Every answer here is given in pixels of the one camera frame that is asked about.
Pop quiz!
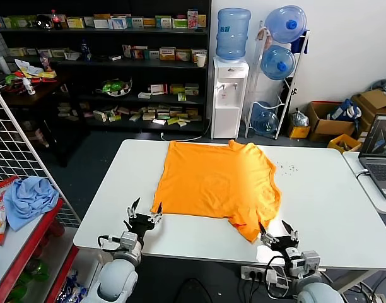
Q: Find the grey open laptop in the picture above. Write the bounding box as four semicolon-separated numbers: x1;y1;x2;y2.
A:
358;115;386;202

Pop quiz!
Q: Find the white water dispenser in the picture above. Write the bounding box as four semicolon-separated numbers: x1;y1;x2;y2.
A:
211;56;250;140

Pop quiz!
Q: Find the dark wooden table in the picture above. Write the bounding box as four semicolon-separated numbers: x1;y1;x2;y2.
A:
0;71;86;168

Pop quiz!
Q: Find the blue capped water jug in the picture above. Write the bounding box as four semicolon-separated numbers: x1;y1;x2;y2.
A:
260;44;296;80
264;4;308;44

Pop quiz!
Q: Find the yellow white medicine box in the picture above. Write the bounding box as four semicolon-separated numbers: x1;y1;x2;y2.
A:
66;17;86;29

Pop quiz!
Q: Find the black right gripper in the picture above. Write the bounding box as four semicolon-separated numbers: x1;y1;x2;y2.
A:
259;220;300;254

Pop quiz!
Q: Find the cola bottle red label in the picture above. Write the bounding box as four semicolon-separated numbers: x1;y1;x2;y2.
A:
50;9;63;31

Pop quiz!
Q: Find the white floor cable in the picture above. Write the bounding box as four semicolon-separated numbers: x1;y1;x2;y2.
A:
160;119;213;142

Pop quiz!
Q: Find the crumpled light blue cloth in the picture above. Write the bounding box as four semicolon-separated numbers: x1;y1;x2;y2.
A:
3;175;61;231

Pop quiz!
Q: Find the orange white medicine box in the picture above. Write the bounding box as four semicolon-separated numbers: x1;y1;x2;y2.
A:
191;49;208;63
160;47;177;61

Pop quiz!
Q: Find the blue white snack package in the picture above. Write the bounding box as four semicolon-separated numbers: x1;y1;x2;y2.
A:
58;270;87;303

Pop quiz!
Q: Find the small white side table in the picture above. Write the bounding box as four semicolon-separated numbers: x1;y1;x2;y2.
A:
342;151;386;214

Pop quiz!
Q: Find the dark shiny glass ball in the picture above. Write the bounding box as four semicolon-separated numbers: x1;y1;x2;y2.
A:
37;14;54;31

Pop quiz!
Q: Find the blue white medicine box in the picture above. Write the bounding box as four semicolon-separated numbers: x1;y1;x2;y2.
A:
108;17;128;30

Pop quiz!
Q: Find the green plastic bottle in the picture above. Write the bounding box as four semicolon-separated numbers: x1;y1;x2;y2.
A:
25;258;51;282

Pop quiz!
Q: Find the tall pink colourful box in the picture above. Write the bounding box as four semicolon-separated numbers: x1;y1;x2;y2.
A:
187;9;199;29

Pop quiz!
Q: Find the blue white bag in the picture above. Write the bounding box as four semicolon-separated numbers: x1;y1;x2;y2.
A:
330;98;363;122

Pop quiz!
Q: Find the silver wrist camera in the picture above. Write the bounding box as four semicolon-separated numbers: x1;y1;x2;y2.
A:
97;232;137;252
301;251;322;271

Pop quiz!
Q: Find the large white table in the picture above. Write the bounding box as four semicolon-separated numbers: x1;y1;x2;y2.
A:
73;138;386;273

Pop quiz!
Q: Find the orange t-shirt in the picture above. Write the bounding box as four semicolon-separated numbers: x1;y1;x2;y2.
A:
150;140;282;243

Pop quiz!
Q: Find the purple pink bottle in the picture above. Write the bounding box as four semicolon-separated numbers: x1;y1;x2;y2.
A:
38;52;53;72

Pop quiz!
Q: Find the closed cardboard box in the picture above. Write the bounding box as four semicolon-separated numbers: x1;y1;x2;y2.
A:
352;89;386;140

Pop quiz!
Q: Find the red white striped package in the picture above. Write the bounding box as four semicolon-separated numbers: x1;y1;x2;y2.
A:
0;176;21;191

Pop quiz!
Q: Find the white wire grid panel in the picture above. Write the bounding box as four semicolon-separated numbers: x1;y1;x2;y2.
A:
0;78;82;228

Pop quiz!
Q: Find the blue plastic bottle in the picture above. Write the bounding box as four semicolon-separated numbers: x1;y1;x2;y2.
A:
80;39;92;62

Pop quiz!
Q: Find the yellow plastic bin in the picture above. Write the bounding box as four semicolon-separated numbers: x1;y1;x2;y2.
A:
327;133;363;155

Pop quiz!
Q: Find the teal patterned cloth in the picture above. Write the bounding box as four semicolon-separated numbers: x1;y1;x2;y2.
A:
369;77;386;95

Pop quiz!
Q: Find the red white shelf cart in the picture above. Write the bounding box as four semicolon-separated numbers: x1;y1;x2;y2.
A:
0;176;102;303

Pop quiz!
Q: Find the white yellow paper pile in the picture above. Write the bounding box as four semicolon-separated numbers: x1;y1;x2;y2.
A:
15;59;57;80

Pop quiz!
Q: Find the clear plastic bag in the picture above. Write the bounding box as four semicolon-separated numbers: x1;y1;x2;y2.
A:
289;109;310;128

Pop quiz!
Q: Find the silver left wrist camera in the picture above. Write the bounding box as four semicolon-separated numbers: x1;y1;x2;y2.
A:
97;232;137;252

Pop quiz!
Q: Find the small orange box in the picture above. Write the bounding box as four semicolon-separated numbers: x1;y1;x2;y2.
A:
287;125;311;139

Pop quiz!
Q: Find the white power strip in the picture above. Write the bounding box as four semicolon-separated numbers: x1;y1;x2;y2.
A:
240;264;287;282

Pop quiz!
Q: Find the bowl with green packets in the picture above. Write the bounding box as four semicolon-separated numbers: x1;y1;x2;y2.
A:
96;78;133;97

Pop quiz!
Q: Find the white metal jug rack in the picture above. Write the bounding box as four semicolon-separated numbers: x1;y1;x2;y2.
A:
245;20;310;140

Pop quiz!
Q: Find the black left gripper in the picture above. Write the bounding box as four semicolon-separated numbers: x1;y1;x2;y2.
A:
123;198;164;242

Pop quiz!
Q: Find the open cardboard box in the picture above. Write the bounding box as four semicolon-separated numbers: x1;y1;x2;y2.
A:
306;100;358;143

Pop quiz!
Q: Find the black shelf unit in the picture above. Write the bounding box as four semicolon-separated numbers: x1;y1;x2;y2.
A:
0;0;212;133

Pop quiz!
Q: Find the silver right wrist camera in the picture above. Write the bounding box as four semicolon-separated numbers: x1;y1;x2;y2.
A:
301;251;322;271

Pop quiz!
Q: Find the beige hanging tag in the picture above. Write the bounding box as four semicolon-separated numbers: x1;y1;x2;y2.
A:
255;27;273;51

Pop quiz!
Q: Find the labelled blue water jug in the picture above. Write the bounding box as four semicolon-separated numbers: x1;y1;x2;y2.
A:
215;8;252;62

